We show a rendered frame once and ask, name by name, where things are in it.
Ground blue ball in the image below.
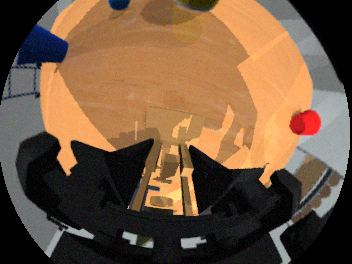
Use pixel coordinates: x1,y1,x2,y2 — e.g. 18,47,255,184
108,0,131,11

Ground yellow mug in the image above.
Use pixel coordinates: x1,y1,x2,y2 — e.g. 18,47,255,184
175,0,219,12

